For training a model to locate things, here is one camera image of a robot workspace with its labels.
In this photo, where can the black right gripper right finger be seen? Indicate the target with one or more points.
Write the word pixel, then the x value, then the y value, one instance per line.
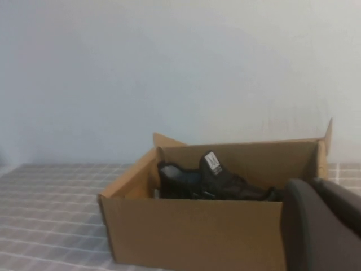
pixel 347 206

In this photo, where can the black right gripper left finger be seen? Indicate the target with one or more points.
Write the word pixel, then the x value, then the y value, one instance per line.
pixel 310 234

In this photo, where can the brown cardboard shoe box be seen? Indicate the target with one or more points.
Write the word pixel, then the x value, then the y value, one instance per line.
pixel 197 231

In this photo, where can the black knit sneaker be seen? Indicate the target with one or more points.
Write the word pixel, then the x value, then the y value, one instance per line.
pixel 208 180

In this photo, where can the grey white checked tablecloth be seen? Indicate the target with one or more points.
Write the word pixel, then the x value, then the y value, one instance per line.
pixel 50 211

